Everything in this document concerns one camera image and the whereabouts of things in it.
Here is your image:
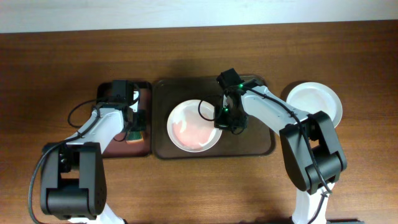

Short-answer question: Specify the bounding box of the orange green scrub sponge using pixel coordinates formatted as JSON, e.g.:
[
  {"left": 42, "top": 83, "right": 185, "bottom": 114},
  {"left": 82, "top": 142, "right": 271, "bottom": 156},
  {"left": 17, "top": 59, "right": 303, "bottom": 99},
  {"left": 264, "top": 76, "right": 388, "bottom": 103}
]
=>
[{"left": 126, "top": 131, "right": 144, "bottom": 144}]

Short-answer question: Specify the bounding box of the white plate small red stain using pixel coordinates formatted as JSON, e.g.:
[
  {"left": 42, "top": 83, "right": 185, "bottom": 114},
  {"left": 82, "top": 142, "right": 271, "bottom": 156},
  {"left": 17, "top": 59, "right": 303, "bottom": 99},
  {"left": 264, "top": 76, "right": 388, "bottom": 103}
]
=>
[{"left": 166, "top": 100, "right": 222, "bottom": 153}]

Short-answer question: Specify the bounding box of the grey-white plate with sauce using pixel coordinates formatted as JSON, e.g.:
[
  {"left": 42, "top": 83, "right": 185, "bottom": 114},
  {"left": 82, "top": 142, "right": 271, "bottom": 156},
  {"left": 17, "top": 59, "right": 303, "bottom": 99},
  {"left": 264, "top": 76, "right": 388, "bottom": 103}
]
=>
[{"left": 286, "top": 82, "right": 343, "bottom": 128}]

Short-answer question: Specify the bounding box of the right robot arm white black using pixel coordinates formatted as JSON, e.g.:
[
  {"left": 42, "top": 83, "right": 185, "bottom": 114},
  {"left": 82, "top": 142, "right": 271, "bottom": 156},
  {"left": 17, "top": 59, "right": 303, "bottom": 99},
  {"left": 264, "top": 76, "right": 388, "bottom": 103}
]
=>
[{"left": 213, "top": 68, "right": 347, "bottom": 223}]

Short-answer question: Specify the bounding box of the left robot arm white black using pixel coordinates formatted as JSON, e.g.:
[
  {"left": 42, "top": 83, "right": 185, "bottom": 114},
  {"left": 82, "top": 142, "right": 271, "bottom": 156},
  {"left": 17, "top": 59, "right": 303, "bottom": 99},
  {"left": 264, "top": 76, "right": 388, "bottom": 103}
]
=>
[{"left": 29, "top": 80, "right": 141, "bottom": 223}]

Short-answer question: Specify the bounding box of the small reddish brown tray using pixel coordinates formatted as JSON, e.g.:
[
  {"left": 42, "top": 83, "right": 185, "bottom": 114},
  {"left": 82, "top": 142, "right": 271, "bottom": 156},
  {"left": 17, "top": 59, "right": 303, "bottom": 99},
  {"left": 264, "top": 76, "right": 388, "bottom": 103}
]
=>
[{"left": 103, "top": 81, "right": 152, "bottom": 158}]

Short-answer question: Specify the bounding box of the large dark brown tray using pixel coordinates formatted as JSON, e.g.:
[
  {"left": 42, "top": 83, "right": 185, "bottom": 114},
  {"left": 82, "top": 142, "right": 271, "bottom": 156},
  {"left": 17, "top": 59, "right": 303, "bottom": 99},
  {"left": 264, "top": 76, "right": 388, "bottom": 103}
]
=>
[{"left": 151, "top": 77, "right": 275, "bottom": 159}]

